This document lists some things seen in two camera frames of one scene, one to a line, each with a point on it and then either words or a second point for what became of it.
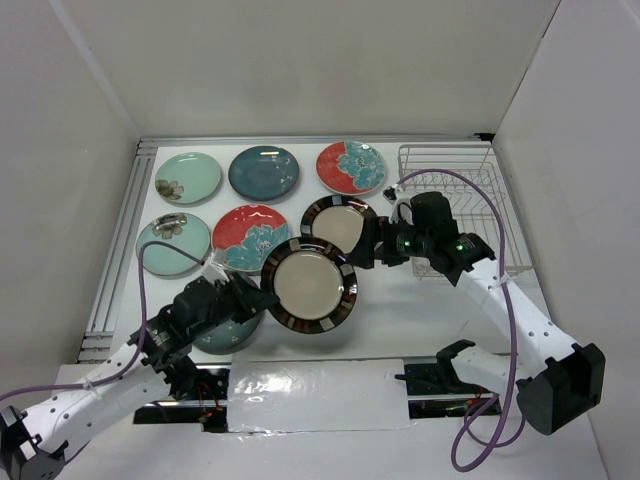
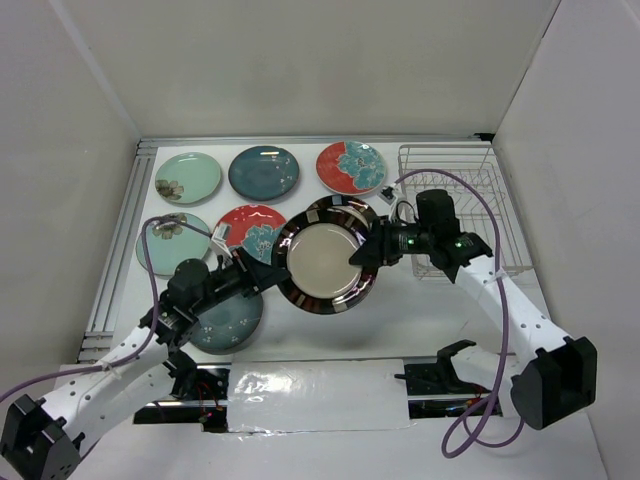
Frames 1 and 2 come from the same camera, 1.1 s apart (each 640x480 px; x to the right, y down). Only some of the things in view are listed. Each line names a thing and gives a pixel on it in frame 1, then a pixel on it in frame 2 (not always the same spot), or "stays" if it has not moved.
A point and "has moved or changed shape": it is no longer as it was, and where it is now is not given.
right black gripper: (376, 240) stays
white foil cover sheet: (316, 396) stays
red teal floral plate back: (351, 167) stays
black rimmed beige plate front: (316, 282) has moved or changed shape
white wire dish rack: (472, 180) stays
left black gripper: (250, 298) to (257, 275)
